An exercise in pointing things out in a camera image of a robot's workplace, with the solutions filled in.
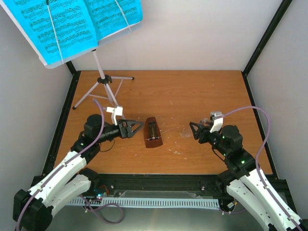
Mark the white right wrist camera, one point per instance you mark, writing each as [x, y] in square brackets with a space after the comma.
[216, 119]

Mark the black frame post right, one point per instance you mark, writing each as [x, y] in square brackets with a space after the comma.
[280, 12]

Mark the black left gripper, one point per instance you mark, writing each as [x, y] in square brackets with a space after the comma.
[127, 132]

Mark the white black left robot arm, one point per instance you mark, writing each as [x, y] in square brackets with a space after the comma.
[35, 209]

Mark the light blue slotted cable duct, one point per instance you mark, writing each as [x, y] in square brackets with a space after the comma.
[125, 202]

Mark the brown wooden metronome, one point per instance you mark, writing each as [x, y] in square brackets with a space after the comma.
[152, 134]

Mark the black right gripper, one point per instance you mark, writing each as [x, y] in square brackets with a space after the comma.
[197, 134]

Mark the black frame post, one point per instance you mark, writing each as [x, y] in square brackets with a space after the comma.
[280, 12]
[55, 144]

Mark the black frame post left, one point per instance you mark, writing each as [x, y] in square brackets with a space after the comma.
[55, 144]

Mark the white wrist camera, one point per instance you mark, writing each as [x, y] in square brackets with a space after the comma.
[216, 119]
[115, 111]

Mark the blue sheet music book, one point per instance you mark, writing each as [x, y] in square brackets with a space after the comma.
[62, 30]

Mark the white tripod music stand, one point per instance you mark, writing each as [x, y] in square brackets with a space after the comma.
[104, 80]

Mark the clear plastic metronome cover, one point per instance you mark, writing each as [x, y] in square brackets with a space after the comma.
[187, 132]

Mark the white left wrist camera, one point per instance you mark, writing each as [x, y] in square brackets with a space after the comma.
[115, 111]

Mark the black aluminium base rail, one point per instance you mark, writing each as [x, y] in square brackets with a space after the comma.
[203, 185]

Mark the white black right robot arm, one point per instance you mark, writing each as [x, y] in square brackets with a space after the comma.
[246, 182]

